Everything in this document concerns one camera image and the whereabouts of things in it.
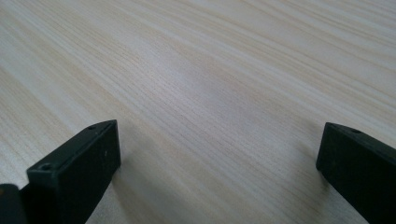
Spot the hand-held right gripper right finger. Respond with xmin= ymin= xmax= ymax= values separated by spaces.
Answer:
xmin=316 ymin=121 xmax=396 ymax=224

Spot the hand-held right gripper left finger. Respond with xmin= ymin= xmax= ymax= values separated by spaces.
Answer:
xmin=19 ymin=119 xmax=121 ymax=224

